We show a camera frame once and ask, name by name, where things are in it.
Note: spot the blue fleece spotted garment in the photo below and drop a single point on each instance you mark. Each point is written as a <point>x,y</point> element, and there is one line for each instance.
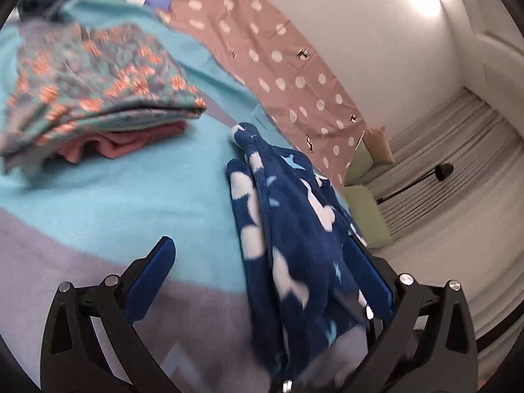
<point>286,213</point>

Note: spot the folded floral garment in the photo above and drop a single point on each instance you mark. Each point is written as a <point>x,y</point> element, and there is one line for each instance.
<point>102,73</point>

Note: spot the white door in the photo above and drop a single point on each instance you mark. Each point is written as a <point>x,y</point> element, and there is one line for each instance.
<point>491,49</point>

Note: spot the folded pink garment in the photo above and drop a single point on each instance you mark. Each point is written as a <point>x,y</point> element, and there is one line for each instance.
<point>123,143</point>

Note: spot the black gooseneck stand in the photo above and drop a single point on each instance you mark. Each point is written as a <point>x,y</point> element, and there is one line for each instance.
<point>444,170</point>

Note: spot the small green pillow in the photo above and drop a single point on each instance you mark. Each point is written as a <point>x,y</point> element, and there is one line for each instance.
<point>358,168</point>

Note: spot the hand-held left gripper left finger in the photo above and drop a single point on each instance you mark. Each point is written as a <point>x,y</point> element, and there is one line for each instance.
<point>149,278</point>

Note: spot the large green pillow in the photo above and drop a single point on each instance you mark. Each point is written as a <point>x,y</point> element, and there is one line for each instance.
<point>368,217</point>

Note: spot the pink polka dot sheet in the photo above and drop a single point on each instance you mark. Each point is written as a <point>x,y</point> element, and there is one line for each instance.
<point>278,69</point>

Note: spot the beige pillow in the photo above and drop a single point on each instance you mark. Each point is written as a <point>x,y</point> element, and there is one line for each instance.
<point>378,145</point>

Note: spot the turquoise grey striped blanket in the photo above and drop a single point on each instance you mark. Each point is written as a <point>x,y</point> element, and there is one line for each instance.
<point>123,213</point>

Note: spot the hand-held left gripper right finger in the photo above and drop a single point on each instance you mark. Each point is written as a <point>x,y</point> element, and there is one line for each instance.
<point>368,278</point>

